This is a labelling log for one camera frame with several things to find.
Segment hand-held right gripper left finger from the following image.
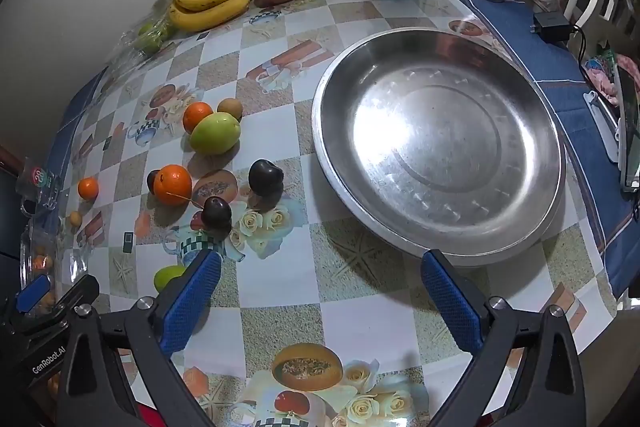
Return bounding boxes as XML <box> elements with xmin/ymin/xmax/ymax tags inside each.
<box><xmin>57</xmin><ymin>249</ymin><xmax>223</xmax><ymax>427</ymax></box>

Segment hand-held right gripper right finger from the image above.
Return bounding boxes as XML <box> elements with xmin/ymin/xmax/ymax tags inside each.
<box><xmin>420</xmin><ymin>249</ymin><xmax>588</xmax><ymax>427</ymax></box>

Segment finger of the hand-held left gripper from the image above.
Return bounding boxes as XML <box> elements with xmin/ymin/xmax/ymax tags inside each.
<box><xmin>14</xmin><ymin>276</ymin><xmax>53</xmax><ymax>314</ymax></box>
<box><xmin>54</xmin><ymin>274</ymin><xmax>99</xmax><ymax>320</ymax></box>

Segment round green fruit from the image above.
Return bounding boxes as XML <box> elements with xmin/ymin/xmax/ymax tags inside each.
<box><xmin>153</xmin><ymin>265</ymin><xmax>187</xmax><ymax>293</ymax></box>

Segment dark plum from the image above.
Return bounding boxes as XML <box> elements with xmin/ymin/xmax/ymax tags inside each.
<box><xmin>248</xmin><ymin>159</ymin><xmax>285</xmax><ymax>200</ymax></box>
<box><xmin>201</xmin><ymin>196</ymin><xmax>233</xmax><ymax>230</ymax></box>

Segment large orange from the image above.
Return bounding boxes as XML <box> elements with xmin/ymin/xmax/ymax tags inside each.
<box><xmin>153</xmin><ymin>164</ymin><xmax>193</xmax><ymax>206</ymax></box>

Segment large stainless steel plate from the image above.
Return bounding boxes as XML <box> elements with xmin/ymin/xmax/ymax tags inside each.
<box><xmin>311</xmin><ymin>27</ymin><xmax>568</xmax><ymax>269</ymax></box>

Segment large oval green fruit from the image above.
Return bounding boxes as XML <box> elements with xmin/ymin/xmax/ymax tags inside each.
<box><xmin>189</xmin><ymin>112</ymin><xmax>242</xmax><ymax>156</ymax></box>

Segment medium orange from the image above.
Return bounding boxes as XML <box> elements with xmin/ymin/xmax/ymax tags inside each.
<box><xmin>182</xmin><ymin>102</ymin><xmax>215</xmax><ymax>134</ymax></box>

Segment large tan round fruit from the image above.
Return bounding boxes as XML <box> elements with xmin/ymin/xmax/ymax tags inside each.
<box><xmin>217</xmin><ymin>98</ymin><xmax>244</xmax><ymax>120</ymax></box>

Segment clear plastic container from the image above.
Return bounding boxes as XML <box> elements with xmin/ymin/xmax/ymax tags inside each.
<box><xmin>17</xmin><ymin>217</ymin><xmax>91</xmax><ymax>308</ymax></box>

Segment dark grey panel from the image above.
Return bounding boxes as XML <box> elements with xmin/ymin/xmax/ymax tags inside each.
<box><xmin>0</xmin><ymin>167</ymin><xmax>23</xmax><ymax>288</ymax></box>

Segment printed checkered tablecloth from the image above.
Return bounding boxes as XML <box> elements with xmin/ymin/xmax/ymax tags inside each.
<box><xmin>60</xmin><ymin>0</ymin><xmax>618</xmax><ymax>427</ymax></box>

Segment glass mug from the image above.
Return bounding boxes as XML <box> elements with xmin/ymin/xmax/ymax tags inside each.
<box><xmin>15</xmin><ymin>157</ymin><xmax>63</xmax><ymax>212</ymax></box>

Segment white phone stand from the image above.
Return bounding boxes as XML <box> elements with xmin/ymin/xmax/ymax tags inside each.
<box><xmin>582</xmin><ymin>91</ymin><xmax>623</xmax><ymax>165</ymax></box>

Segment clear plastic bag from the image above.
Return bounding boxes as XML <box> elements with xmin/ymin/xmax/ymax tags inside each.
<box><xmin>107</xmin><ymin>0</ymin><xmax>176</xmax><ymax>72</ymax></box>

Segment black smartphone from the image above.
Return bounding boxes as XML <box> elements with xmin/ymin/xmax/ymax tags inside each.
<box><xmin>617</xmin><ymin>64</ymin><xmax>640</xmax><ymax>192</ymax></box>

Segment pink floral cloth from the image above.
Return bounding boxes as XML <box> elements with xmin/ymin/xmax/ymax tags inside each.
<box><xmin>585</xmin><ymin>52</ymin><xmax>640</xmax><ymax>102</ymax></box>

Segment black charger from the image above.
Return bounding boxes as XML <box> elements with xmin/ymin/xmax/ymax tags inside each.
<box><xmin>532</xmin><ymin>11</ymin><xmax>576</xmax><ymax>44</ymax></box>

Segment brown wooden frame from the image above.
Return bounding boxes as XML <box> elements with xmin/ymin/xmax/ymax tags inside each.
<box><xmin>0</xmin><ymin>146</ymin><xmax>26</xmax><ymax>170</ymax></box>

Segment black charger cable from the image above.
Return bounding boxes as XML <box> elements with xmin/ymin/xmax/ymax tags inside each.
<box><xmin>570</xmin><ymin>24</ymin><xmax>588</xmax><ymax>72</ymax></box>

